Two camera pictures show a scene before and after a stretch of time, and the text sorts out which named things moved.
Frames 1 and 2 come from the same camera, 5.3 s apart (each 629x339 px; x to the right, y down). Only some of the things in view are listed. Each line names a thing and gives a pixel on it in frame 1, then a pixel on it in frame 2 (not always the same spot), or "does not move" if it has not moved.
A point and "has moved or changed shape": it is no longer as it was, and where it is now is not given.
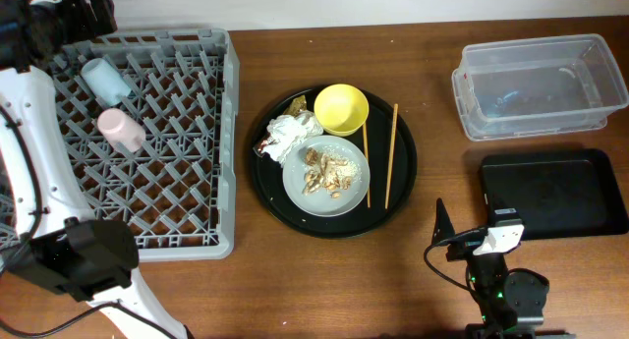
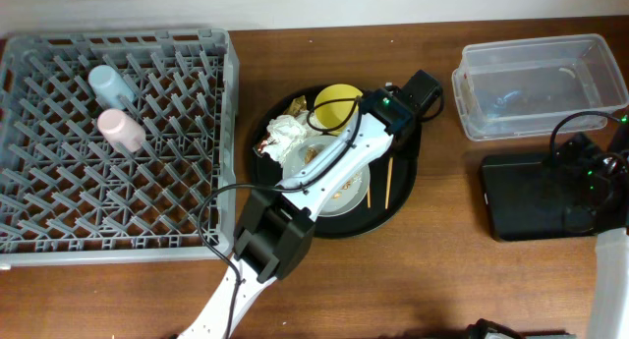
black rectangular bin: [558, 194] does not move
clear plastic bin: [527, 86] does not move
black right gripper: [463, 246] to [577, 152]
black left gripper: [89, 25] to [415, 151]
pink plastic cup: [123, 130] does not move
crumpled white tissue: [286, 131] does not move
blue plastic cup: [106, 81] has moved or changed shape
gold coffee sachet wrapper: [298, 105] does not move
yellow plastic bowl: [342, 109] does not move
